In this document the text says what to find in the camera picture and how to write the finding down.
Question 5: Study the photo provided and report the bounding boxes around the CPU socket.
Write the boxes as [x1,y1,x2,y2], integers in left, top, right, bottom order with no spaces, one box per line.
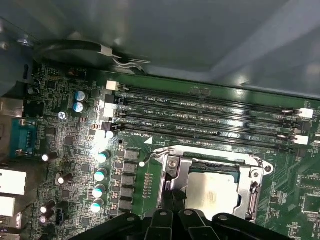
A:
[154,143,275,225]

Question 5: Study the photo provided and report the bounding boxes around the green top capacitor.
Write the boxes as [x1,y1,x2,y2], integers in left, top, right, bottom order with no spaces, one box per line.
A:
[90,198,105,214]
[96,149,112,164]
[94,167,109,182]
[91,184,106,199]

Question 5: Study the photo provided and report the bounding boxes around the wire CPU locking lever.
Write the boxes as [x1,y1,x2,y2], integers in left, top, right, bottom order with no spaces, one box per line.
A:
[144,146,177,163]

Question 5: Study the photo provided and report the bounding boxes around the open dark grey PC case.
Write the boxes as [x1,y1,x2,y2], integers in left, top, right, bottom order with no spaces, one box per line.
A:
[0,0,320,108]

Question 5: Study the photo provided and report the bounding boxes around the teal serial port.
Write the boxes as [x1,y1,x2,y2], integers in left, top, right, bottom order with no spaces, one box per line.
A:
[9,117,38,159]

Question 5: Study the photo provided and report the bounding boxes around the black RAM slot white clips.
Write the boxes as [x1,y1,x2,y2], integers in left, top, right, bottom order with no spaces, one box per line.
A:
[106,80,315,120]
[102,102,310,146]

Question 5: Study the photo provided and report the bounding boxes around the silver rear port block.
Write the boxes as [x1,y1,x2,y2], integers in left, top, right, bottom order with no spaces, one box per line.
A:
[0,196,16,218]
[0,169,27,196]

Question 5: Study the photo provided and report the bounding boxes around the small black capacitor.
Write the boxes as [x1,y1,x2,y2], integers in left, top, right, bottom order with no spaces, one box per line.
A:
[56,171,74,186]
[41,151,59,163]
[39,199,57,215]
[38,211,56,225]

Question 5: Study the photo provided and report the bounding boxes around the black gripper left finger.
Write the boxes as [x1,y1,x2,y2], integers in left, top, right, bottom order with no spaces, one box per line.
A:
[71,186,176,240]

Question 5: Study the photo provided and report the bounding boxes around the silver square CPU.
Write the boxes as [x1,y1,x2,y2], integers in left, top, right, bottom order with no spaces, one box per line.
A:
[184,171,242,212]

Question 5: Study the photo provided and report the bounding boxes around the grey speaker wire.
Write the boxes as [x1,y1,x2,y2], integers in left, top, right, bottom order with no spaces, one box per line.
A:
[98,44,152,75]

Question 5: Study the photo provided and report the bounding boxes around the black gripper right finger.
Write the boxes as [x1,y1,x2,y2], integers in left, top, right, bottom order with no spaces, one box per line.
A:
[173,189,295,240]

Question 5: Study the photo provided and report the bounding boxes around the green motherboard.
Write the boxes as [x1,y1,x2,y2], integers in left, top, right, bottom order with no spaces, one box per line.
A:
[0,62,320,240]

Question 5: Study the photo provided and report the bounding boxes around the blue top capacitor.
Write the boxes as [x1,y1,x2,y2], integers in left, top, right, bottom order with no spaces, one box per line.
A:
[72,101,89,113]
[73,89,89,102]

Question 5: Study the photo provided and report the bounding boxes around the grey square inductor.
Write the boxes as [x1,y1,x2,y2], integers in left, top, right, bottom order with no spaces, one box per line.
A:
[124,148,140,161]
[120,187,136,198]
[122,161,138,173]
[121,174,137,186]
[118,199,133,211]

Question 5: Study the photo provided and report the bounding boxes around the silver CPU socket cover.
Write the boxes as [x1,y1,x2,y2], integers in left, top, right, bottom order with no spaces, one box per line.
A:
[162,146,266,223]

